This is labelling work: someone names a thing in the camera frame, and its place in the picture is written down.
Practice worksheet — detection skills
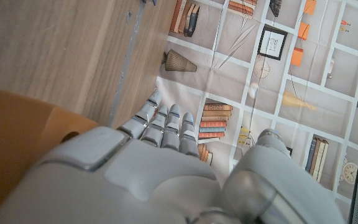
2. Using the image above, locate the printed bookshelf backdrop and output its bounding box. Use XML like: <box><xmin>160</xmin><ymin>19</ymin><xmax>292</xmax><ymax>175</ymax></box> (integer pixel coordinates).
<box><xmin>155</xmin><ymin>0</ymin><xmax>358</xmax><ymax>218</ymax></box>

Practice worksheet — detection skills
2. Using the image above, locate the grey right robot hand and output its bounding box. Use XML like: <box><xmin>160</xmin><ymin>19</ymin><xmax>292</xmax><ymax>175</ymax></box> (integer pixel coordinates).
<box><xmin>0</xmin><ymin>90</ymin><xmax>347</xmax><ymax>224</ymax></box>

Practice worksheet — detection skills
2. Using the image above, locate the wooden block with holes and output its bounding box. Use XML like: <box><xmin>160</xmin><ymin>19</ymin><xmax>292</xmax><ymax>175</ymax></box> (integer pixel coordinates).
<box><xmin>0</xmin><ymin>89</ymin><xmax>99</xmax><ymax>218</ymax></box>

